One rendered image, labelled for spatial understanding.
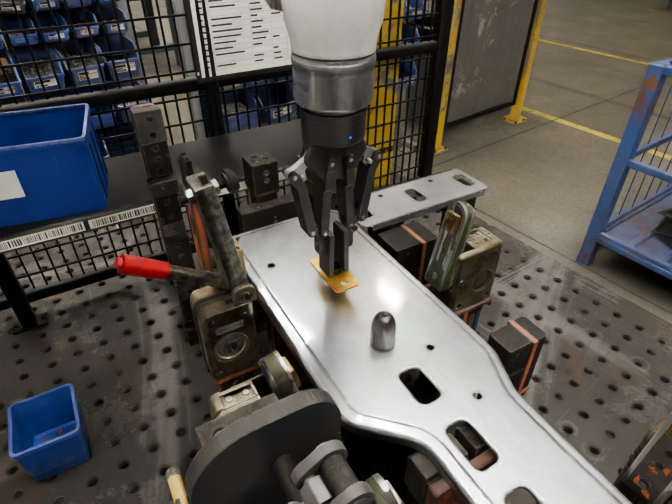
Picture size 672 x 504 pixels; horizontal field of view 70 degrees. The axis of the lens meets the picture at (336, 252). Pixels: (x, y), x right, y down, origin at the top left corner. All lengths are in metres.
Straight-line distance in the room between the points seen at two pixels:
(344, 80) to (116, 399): 0.74
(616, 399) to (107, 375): 0.97
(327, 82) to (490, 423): 0.40
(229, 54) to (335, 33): 0.62
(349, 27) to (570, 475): 0.48
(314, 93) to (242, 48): 0.59
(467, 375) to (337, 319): 0.18
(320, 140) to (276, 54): 0.60
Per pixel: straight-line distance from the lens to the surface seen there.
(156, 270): 0.57
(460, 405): 0.58
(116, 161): 1.07
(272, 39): 1.12
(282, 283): 0.71
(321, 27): 0.50
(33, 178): 0.89
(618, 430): 1.03
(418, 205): 0.90
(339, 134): 0.54
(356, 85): 0.52
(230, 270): 0.59
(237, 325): 0.63
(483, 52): 3.67
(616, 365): 1.14
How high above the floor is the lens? 1.46
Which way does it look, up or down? 36 degrees down
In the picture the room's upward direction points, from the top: straight up
